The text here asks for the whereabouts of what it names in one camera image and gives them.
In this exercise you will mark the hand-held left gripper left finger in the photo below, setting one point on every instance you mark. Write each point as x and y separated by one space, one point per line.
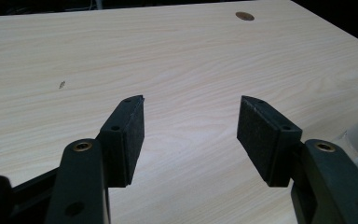
122 146

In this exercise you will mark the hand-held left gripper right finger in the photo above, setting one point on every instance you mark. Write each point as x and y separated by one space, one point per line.
267 146

